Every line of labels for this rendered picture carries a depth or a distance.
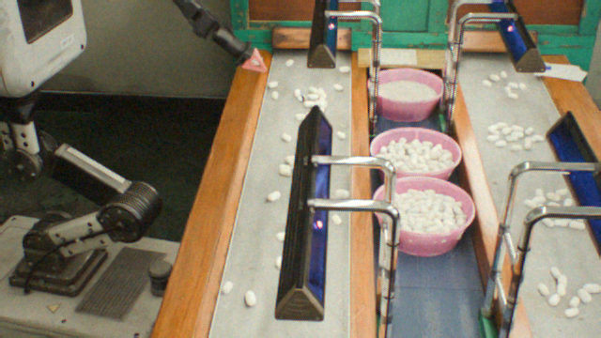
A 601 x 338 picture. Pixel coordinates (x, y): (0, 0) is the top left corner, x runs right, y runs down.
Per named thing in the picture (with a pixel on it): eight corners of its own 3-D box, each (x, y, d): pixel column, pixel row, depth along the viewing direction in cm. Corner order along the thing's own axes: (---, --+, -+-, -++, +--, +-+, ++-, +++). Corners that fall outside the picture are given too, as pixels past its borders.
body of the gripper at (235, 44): (254, 43, 241) (237, 29, 239) (250, 54, 233) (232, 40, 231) (242, 56, 244) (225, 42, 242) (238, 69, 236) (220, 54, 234)
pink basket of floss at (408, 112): (405, 134, 240) (407, 109, 235) (350, 106, 257) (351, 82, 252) (458, 111, 253) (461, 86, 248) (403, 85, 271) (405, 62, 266)
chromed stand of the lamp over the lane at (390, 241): (299, 378, 153) (298, 206, 129) (304, 312, 169) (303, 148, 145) (389, 383, 152) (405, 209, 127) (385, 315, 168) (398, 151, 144)
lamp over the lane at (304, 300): (274, 321, 116) (272, 287, 112) (299, 131, 168) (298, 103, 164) (324, 323, 115) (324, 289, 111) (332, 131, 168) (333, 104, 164)
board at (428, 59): (358, 67, 264) (358, 64, 263) (358, 51, 276) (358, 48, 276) (449, 69, 261) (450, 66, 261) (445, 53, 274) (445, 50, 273)
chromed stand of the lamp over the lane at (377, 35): (317, 145, 234) (318, 13, 210) (319, 116, 251) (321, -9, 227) (376, 147, 233) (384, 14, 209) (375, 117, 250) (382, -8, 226)
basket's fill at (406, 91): (373, 121, 246) (374, 106, 243) (371, 92, 265) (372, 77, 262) (439, 122, 245) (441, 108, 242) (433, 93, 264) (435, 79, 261)
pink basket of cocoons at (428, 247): (371, 262, 185) (373, 233, 179) (369, 202, 207) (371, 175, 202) (477, 266, 183) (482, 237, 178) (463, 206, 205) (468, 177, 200)
